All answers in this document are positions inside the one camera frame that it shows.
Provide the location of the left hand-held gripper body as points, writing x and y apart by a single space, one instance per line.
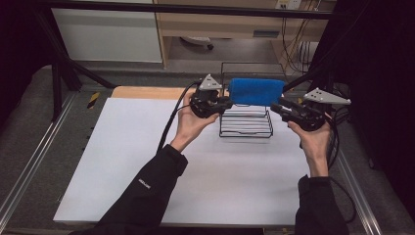
204 104

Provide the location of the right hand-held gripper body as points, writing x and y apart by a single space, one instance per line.
308 117

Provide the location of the blue towel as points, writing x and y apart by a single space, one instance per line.
256 91

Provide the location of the person's left hand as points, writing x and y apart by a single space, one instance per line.
189 125

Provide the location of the person's right hand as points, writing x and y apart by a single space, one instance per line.
314 147

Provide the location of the wooden board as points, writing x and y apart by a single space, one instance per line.
147 92

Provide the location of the white chair base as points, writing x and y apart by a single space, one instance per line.
195 40

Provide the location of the wooden desk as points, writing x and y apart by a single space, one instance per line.
212 27

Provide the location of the white sheet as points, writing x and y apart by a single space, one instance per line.
228 182

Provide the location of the black curtain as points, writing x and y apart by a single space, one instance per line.
16 42
378 65

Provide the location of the white power strip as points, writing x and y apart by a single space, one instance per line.
288 4

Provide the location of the white cabinet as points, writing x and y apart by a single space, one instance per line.
107 36

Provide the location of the aluminium rail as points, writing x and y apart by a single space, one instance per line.
32 163
359 196

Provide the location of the black metal frame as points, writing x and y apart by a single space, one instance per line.
163 8

